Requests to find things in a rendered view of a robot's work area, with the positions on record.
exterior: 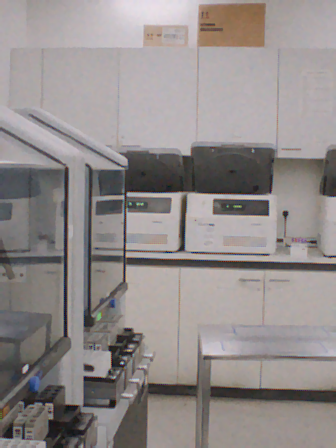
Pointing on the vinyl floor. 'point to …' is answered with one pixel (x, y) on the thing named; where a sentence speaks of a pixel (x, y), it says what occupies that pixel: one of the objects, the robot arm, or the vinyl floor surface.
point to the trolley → (315, 336)
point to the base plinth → (245, 392)
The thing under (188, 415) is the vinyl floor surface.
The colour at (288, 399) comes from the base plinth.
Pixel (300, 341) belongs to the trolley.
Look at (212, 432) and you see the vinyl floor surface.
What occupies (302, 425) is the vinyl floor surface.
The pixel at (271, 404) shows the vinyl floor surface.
